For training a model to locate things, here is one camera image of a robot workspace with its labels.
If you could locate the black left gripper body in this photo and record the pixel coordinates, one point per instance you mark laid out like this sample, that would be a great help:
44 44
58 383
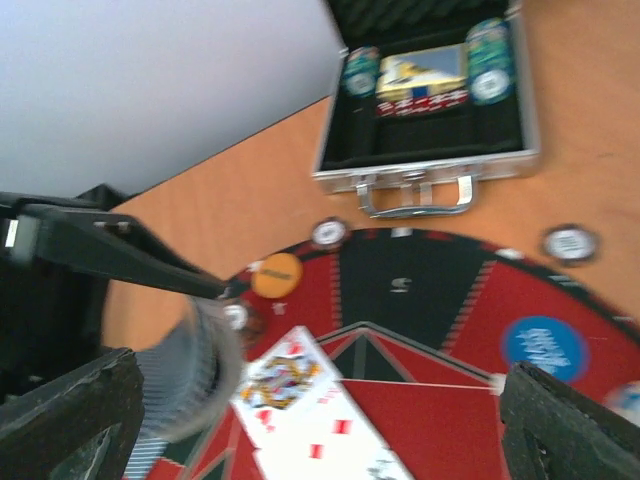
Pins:
48 327

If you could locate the diamonds face-up card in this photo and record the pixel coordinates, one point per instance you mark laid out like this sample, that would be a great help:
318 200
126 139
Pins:
331 440

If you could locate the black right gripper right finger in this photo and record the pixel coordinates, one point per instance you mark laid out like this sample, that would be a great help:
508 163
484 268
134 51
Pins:
552 431

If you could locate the card box in case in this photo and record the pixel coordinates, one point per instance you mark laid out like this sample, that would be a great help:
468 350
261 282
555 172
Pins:
422 73

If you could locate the red dice row in case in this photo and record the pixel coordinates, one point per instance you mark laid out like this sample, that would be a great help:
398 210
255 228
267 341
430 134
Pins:
422 105

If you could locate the brown black hundred chip stack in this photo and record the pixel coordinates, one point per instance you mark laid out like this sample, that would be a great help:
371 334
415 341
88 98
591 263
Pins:
246 321

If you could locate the yellow big blind button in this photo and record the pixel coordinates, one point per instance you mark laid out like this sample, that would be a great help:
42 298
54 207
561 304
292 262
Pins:
277 276

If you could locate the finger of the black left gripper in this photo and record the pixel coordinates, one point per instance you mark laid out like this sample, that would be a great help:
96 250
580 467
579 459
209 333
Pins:
118 247

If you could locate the blue playing card deck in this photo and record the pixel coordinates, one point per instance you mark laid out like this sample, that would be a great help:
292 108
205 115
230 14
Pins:
188 380

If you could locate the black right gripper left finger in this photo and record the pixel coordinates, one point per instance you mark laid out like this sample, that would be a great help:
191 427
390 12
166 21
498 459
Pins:
82 425

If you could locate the clubs face-up card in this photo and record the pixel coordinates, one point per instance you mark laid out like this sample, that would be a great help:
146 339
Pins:
395 467

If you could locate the queen of hearts card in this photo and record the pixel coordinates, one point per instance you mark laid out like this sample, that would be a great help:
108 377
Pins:
282 384

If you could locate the single hundred chip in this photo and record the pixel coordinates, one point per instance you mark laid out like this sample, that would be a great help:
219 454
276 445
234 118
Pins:
570 244
329 234

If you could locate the blue small blind button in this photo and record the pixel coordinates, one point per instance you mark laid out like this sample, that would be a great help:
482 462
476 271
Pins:
550 344

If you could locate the blue orange ten chip stack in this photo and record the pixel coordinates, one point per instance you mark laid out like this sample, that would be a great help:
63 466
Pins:
624 400

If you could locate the round red black poker mat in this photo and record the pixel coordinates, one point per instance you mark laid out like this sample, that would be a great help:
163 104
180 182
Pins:
413 320

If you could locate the aluminium poker chip case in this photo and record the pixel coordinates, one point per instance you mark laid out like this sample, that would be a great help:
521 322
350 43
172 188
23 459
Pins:
424 165

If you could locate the poker chip row in case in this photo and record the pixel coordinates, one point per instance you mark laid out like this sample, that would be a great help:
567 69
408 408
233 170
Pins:
491 72

